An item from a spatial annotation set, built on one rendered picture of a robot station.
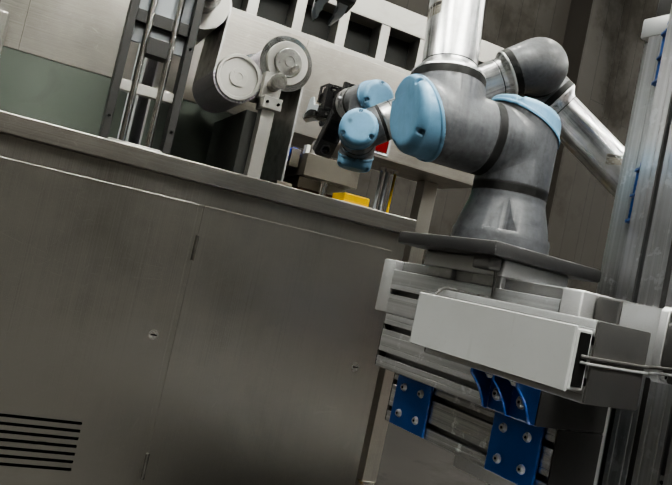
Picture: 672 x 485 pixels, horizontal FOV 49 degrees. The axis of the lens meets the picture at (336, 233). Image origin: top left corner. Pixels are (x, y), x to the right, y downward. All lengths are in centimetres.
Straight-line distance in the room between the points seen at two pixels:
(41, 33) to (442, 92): 140
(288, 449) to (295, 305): 34
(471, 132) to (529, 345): 37
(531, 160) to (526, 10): 386
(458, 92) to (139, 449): 103
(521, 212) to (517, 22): 382
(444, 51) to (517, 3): 379
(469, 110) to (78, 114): 136
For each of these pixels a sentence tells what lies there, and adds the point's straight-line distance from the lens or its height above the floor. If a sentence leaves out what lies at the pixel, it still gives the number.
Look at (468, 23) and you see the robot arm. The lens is 115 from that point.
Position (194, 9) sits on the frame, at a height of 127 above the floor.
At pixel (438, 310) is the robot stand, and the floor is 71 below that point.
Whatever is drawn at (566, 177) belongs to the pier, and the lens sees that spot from 486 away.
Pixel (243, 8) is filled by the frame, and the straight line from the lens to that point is 240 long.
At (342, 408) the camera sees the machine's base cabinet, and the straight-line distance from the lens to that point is 181.
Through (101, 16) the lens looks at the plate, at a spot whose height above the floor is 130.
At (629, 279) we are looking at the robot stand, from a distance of 116.
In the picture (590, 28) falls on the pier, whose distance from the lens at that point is 509.
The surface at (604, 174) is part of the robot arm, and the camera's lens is 163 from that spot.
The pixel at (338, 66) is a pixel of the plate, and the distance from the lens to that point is 243.
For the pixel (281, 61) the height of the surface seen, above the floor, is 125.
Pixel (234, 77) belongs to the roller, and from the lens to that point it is 195.
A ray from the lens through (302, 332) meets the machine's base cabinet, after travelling 172.
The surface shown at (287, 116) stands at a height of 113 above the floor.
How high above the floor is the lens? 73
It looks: 3 degrees up
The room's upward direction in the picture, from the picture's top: 12 degrees clockwise
